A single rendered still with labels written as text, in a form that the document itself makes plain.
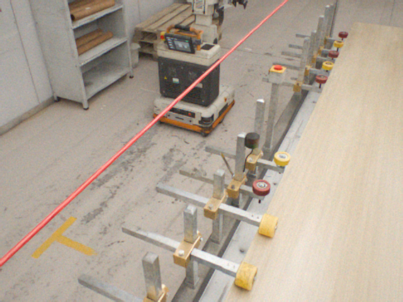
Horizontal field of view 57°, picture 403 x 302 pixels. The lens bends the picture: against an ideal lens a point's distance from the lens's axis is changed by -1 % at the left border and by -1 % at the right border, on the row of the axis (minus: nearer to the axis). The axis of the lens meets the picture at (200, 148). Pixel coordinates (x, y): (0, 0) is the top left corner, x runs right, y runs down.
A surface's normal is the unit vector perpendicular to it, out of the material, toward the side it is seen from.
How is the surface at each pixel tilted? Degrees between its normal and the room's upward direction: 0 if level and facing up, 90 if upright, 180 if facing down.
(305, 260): 0
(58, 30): 90
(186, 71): 90
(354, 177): 0
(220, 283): 0
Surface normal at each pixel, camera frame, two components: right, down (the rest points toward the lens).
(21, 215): 0.00, -0.81
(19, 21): 0.90, 0.25
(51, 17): -0.43, 0.53
